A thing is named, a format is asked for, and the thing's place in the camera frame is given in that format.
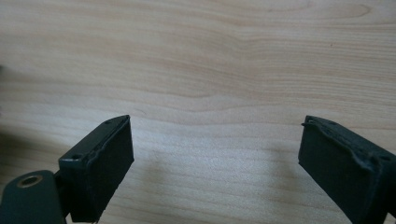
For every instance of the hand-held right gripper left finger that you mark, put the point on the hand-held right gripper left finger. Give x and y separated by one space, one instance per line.
102 161

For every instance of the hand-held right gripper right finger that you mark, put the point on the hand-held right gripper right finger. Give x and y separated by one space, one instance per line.
345 168

